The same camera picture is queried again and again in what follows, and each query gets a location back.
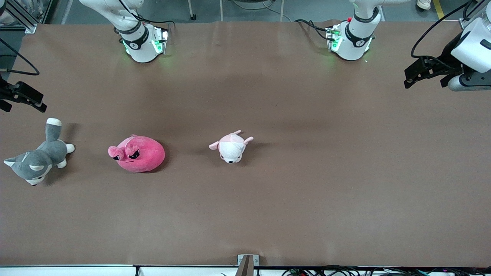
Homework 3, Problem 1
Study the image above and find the magenta round plush toy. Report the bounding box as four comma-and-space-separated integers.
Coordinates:
108, 135, 166, 173

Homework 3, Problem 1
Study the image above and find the grey white husky plush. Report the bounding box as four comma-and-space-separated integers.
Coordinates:
3, 118, 76, 186

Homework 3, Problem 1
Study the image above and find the brown table cover sheet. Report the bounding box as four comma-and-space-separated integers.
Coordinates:
0, 20, 491, 268

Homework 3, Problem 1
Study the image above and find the light pink plush puppy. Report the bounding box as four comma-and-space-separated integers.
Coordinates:
209, 130, 254, 164

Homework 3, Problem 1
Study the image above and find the aluminium frame profile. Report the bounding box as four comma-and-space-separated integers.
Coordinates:
6, 0, 38, 34
460, 8, 480, 30

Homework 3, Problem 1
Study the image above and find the black left arm base cable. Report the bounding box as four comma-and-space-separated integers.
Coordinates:
295, 18, 331, 41

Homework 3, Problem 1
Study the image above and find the black arm base cable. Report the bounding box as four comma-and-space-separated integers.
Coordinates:
111, 0, 181, 28
295, 18, 331, 41

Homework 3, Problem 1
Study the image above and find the black right arm base cable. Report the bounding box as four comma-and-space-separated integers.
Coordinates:
111, 0, 181, 28

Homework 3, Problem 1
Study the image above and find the white table edge rail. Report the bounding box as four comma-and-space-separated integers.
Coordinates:
0, 264, 284, 276

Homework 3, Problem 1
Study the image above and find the black cable bundle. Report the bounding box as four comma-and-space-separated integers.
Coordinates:
282, 264, 491, 276

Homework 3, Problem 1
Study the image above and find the grey metal table bracket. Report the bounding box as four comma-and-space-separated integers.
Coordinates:
237, 254, 260, 276

